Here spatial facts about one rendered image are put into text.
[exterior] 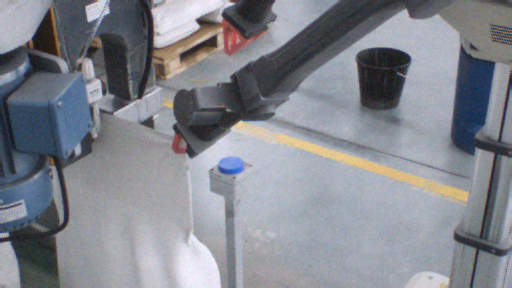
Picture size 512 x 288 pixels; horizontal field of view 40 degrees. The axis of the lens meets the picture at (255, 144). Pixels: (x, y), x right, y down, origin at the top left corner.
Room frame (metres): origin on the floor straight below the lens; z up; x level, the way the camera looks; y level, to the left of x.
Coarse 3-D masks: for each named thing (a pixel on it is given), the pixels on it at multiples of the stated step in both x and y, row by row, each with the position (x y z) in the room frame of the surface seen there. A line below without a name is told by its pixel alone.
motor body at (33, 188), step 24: (0, 72) 0.85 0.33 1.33; (24, 72) 0.88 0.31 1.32; (0, 96) 0.84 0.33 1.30; (0, 120) 0.85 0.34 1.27; (0, 144) 0.84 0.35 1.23; (0, 168) 0.84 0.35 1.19; (24, 168) 0.86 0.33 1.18; (48, 168) 0.90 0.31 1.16; (0, 192) 0.82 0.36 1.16; (24, 192) 0.84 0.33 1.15; (48, 192) 0.88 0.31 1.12; (0, 216) 0.82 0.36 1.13; (24, 216) 0.84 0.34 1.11
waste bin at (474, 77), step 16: (464, 64) 2.96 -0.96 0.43; (480, 64) 2.87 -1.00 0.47; (464, 80) 2.94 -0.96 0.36; (480, 80) 2.86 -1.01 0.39; (464, 96) 2.93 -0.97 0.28; (480, 96) 2.86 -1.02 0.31; (464, 112) 2.92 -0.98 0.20; (480, 112) 2.85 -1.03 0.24; (464, 128) 2.91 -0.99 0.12; (464, 144) 2.90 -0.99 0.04
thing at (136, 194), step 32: (128, 128) 1.19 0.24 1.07; (96, 160) 1.25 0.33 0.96; (128, 160) 1.19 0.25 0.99; (160, 160) 1.15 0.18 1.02; (96, 192) 1.25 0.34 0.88; (128, 192) 1.20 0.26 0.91; (160, 192) 1.15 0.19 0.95; (96, 224) 1.20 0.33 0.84; (128, 224) 1.17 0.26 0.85; (160, 224) 1.15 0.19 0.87; (192, 224) 1.11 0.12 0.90; (64, 256) 1.21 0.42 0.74; (96, 256) 1.16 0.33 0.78; (128, 256) 1.12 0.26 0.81; (160, 256) 1.10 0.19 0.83; (192, 256) 1.12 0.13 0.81
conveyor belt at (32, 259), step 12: (24, 240) 1.75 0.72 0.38; (24, 252) 1.69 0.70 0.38; (36, 252) 1.69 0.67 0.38; (48, 252) 1.69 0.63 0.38; (24, 264) 1.64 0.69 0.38; (36, 264) 1.64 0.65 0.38; (48, 264) 1.64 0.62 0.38; (24, 276) 1.58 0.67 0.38; (36, 276) 1.58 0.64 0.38; (48, 276) 1.58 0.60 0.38
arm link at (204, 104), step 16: (176, 96) 1.01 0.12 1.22; (192, 96) 0.98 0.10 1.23; (208, 96) 0.99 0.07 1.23; (224, 96) 1.00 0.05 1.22; (240, 96) 1.02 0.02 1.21; (176, 112) 1.00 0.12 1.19; (192, 112) 0.97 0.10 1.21; (208, 112) 0.99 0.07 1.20; (240, 112) 1.00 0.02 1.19; (256, 112) 0.98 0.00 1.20; (272, 112) 0.98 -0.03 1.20
